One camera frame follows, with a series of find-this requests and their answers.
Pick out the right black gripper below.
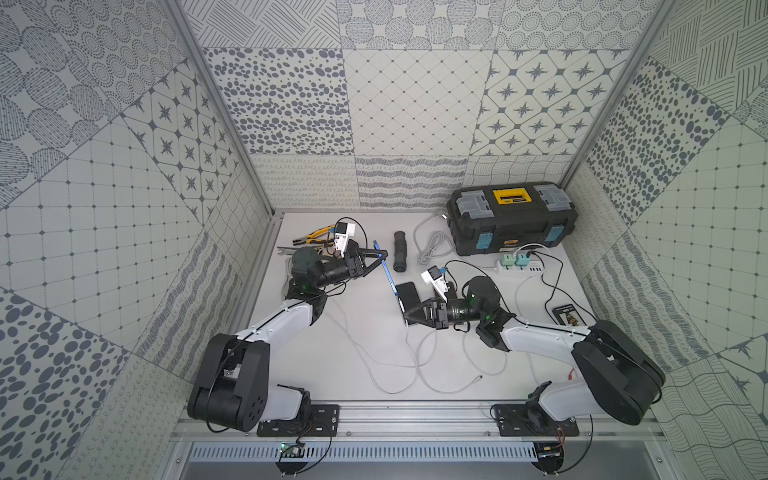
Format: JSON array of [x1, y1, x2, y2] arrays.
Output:
[[402, 296, 484, 330]]

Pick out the blue case phone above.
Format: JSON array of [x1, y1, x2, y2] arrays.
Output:
[[373, 240, 398, 297]]

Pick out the green case phone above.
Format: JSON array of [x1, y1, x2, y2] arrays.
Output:
[[396, 282, 421, 312]]

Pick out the white charging cable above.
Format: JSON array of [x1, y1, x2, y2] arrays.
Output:
[[460, 329, 511, 378], [326, 293, 421, 397], [404, 326, 484, 397]]

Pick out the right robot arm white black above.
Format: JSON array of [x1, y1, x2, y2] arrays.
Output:
[[396, 276, 666, 436]]

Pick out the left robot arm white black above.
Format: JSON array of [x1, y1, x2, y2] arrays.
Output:
[[187, 241, 388, 433]]

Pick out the black ribbed cylinder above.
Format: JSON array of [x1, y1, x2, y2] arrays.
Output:
[[393, 231, 408, 273]]

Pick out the yellow black pliers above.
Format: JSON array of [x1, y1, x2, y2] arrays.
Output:
[[292, 225, 334, 246]]

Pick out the green charger plug right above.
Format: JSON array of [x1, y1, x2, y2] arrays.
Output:
[[515, 252, 531, 267]]

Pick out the white power strip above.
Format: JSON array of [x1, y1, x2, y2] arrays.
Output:
[[494, 260, 545, 279]]

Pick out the coiled grey power cord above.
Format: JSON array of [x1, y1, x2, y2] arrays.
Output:
[[412, 212, 458, 267]]

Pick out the aluminium front rail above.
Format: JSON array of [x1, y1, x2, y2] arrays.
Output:
[[173, 400, 667, 444]]

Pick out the black toolbox yellow handle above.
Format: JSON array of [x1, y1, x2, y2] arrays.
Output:
[[446, 182, 578, 256]]

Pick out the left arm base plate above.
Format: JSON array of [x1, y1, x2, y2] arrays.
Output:
[[257, 403, 341, 438]]

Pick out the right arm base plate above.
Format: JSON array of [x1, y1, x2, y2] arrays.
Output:
[[490, 403, 580, 437]]

